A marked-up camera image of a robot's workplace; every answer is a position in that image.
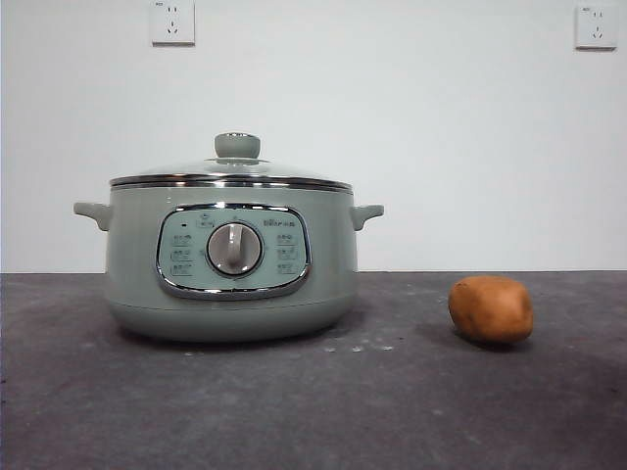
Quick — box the glass lid with green knob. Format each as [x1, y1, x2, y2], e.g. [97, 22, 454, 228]
[108, 130, 353, 190]

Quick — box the brown potato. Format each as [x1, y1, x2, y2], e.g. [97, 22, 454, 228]
[448, 275, 534, 343]

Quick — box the pale green electric cooking pot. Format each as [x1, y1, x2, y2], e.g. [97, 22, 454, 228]
[72, 183, 385, 344]

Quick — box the white wall socket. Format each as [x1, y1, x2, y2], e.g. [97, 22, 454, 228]
[574, 5, 618, 51]
[150, 0, 196, 48]

